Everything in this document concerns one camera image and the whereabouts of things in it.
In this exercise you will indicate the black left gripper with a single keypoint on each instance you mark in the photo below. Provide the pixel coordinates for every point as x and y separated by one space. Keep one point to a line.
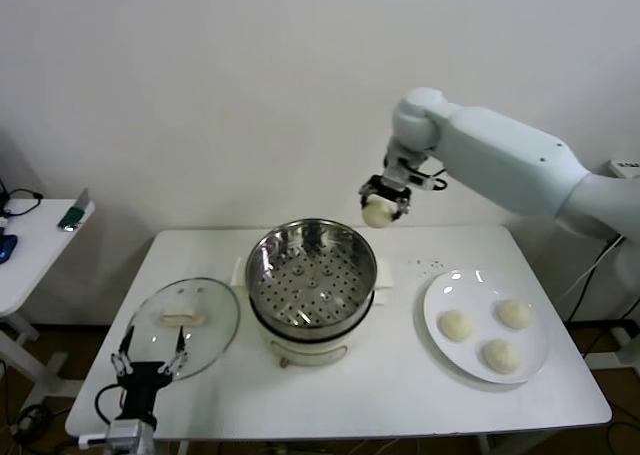
142 385

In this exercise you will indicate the white steamed baozi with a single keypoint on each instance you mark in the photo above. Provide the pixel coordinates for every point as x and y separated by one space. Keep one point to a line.
501 356
514 314
456 325
378 215

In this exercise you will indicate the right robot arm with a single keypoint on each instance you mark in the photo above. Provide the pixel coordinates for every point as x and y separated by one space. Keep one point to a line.
500 150

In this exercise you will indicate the white side table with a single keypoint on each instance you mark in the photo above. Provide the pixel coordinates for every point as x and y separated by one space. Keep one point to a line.
35 255

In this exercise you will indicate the green and white small device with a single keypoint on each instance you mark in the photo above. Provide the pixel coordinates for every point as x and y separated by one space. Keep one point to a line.
72 217

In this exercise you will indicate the steel perforated steamer basket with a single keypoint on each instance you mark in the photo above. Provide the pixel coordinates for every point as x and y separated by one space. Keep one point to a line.
260 267

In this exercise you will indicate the dark crumbs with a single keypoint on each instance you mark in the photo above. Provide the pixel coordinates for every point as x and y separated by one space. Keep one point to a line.
425 265

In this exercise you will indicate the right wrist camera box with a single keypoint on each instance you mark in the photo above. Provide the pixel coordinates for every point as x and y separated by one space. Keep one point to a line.
417 179

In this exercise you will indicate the large white plate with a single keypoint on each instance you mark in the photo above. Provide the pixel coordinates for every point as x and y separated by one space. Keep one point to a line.
462 352

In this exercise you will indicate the white stand base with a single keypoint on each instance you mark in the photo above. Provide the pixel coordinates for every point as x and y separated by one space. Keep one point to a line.
625 337

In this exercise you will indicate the blue object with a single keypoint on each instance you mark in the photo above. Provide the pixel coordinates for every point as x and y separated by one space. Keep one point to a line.
6 247

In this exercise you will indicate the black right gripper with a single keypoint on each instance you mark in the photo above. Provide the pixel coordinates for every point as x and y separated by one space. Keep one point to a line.
390 187

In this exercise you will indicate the white cabinet with label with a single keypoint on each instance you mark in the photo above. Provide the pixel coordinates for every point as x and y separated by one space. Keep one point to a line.
627 166

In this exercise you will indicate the white electric cooker base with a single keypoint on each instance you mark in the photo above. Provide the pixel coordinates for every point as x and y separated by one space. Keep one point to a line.
305 352

